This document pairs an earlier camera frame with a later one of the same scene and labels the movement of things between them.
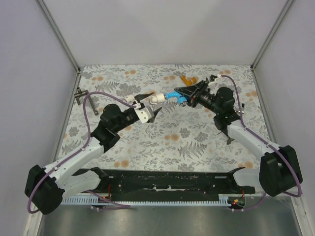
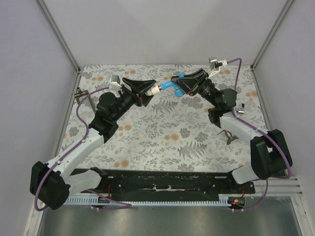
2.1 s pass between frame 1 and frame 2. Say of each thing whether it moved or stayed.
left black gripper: moved
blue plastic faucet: moved
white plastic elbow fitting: moved
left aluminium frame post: stayed
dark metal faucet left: stayed
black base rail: stayed
